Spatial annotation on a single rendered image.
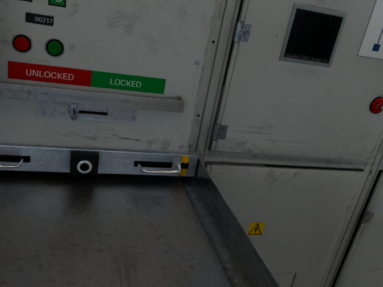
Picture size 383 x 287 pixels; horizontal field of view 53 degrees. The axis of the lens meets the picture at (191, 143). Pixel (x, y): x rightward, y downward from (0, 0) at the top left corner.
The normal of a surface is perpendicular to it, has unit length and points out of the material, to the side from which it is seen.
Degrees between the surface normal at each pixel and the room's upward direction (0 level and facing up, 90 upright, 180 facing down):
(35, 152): 90
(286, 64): 90
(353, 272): 90
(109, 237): 0
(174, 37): 90
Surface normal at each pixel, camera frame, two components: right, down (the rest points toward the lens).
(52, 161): 0.27, 0.41
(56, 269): 0.18, -0.91
